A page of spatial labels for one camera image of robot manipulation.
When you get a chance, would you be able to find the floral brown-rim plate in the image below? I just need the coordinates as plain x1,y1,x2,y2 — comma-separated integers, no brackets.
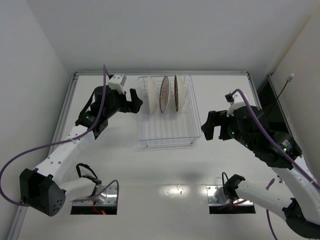
147,76,158,114
174,74,186,113

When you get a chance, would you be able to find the glass plate orange sunburst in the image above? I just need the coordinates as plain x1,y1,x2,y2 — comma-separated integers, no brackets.
159,76,171,113

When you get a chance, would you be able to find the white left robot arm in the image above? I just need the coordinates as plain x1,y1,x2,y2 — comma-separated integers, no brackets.
19,86,143,217

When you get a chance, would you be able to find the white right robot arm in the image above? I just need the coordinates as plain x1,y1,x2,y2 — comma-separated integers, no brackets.
201,106,320,240

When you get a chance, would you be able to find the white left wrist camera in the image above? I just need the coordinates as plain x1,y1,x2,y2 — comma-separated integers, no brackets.
108,73,127,94

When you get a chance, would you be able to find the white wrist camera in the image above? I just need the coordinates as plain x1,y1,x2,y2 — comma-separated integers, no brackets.
108,73,127,94
225,92,246,117

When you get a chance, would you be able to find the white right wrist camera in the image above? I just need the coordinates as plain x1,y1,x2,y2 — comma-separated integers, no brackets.
225,92,246,117

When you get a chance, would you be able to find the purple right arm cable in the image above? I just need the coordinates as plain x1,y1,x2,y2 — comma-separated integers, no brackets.
219,89,320,240

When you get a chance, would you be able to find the white wire dish rack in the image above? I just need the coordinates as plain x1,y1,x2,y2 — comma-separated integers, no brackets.
137,74,202,148

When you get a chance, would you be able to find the black right base cable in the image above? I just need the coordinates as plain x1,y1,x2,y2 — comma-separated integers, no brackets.
221,171,236,201

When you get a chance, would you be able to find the aluminium frame rail right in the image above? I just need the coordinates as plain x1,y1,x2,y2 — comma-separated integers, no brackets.
267,72,320,240

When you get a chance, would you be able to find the black wall cable white plug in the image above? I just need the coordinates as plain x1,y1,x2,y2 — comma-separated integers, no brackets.
276,73,295,101

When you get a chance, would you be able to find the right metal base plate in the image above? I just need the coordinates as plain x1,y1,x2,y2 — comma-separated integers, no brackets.
206,185,254,207

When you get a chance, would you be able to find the metal base plate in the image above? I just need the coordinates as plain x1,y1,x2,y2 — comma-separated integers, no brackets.
94,184,118,207
206,185,254,207

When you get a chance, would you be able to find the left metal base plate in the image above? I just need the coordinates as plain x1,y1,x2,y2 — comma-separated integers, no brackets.
94,184,118,207

